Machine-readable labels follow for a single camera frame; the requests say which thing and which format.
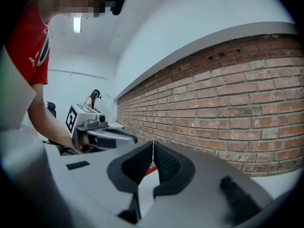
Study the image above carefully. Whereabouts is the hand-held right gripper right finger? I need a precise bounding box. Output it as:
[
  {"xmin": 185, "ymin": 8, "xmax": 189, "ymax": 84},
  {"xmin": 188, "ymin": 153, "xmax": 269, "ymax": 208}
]
[{"xmin": 142, "ymin": 141, "xmax": 273, "ymax": 228}]

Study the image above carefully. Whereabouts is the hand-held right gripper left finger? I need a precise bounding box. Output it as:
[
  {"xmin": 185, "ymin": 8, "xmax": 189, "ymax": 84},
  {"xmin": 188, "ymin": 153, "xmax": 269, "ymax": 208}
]
[{"xmin": 59, "ymin": 141, "xmax": 154, "ymax": 224}]

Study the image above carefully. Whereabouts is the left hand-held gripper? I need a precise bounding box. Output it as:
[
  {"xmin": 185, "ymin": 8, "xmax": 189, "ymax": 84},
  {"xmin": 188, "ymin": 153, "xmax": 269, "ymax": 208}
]
[{"xmin": 65, "ymin": 103, "xmax": 139, "ymax": 153}]

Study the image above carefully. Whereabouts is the person's left forearm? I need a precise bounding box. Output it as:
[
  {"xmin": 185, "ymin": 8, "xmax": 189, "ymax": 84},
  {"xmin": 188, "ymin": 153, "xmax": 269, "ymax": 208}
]
[{"xmin": 27, "ymin": 83, "xmax": 80, "ymax": 154}]

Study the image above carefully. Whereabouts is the person's left hand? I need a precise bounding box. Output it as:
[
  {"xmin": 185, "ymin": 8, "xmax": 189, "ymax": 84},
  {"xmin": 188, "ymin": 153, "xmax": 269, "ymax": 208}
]
[{"xmin": 79, "ymin": 135, "xmax": 91, "ymax": 152}]

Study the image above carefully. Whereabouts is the black office chair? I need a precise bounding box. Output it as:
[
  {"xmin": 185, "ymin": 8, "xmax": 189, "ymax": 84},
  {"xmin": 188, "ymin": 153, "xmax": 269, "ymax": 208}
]
[{"xmin": 47, "ymin": 101, "xmax": 57, "ymax": 118}]

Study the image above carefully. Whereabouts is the ceiling light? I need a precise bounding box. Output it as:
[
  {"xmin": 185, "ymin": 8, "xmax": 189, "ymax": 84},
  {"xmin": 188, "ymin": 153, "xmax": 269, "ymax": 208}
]
[{"xmin": 73, "ymin": 17, "xmax": 82, "ymax": 34}]

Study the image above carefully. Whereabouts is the person's red shirt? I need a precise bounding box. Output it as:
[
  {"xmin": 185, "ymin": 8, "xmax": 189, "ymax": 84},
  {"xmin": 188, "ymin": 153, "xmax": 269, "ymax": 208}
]
[{"xmin": 4, "ymin": 0, "xmax": 51, "ymax": 86}]

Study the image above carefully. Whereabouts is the black head-worn camera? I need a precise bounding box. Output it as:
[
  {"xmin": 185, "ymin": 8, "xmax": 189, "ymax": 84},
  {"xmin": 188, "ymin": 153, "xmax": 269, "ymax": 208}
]
[{"xmin": 103, "ymin": 0, "xmax": 129, "ymax": 16}]

